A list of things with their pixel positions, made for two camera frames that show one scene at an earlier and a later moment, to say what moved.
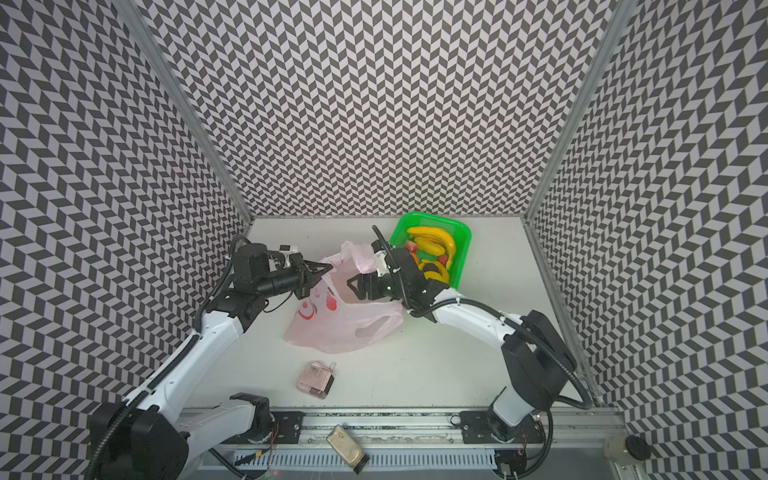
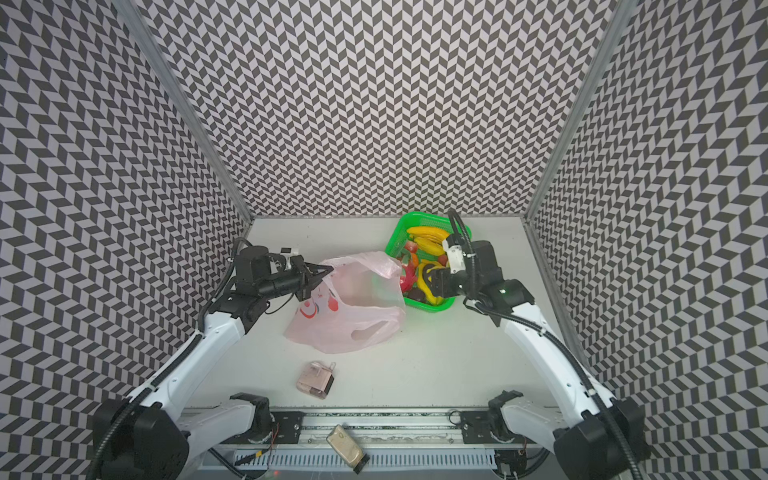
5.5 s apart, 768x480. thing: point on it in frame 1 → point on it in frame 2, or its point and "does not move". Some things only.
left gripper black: x=309 y=275 does not move
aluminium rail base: x=409 y=444 does not move
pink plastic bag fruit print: x=329 y=318 does not move
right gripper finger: x=361 y=285 → x=439 y=279
